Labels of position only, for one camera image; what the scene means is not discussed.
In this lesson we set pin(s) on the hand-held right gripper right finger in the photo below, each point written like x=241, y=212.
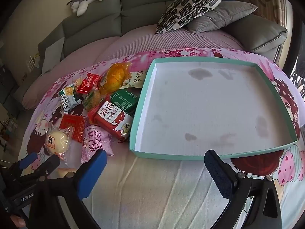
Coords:
x=219, y=174

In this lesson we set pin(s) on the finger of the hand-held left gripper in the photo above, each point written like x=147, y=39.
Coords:
x=28, y=159
x=48, y=164

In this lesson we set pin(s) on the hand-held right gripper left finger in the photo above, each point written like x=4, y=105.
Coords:
x=93, y=174

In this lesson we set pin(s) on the pale yellow cake packet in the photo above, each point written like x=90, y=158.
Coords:
x=64, y=171

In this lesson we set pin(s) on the clear round bun packet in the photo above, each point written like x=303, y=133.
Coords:
x=57, y=140

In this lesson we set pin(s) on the pink roll cake packet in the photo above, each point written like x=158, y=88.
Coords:
x=95, y=143

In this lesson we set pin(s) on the red gold patterned packet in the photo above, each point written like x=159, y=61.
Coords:
x=72, y=124

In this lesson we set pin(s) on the red white biscuit packet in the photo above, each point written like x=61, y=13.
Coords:
x=108, y=116

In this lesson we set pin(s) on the green white cracker packet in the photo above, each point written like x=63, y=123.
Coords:
x=68, y=100

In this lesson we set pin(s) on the shallow teal cardboard box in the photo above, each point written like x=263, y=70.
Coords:
x=202, y=105

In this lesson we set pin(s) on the clear round biscuit packet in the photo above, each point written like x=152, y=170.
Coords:
x=91, y=99

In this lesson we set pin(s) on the dark green snack packet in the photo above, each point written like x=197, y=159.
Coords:
x=125, y=101

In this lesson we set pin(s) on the shiny red snack packet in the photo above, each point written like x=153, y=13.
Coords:
x=89, y=83

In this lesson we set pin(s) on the person's left hand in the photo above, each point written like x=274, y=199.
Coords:
x=17, y=221

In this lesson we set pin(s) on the cartoon printed blanket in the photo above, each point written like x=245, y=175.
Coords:
x=154, y=183

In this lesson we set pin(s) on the dark cabinet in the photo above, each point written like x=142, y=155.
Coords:
x=7, y=83

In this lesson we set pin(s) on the white cardboard items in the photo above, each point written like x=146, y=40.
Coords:
x=32, y=62

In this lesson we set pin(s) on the orange bread packet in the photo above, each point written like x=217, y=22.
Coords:
x=114, y=76

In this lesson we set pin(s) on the white snack packet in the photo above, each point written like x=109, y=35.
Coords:
x=138, y=78

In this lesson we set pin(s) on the light grey cushion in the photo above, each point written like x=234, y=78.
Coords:
x=51, y=54

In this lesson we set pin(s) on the pink waffle blanket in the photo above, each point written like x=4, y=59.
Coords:
x=133, y=43

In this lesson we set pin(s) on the grey sofa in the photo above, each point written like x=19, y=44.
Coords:
x=95, y=31

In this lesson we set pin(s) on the grey pillow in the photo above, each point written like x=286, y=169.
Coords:
x=221, y=16

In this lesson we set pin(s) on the black white patterned pillow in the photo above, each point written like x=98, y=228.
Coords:
x=188, y=4

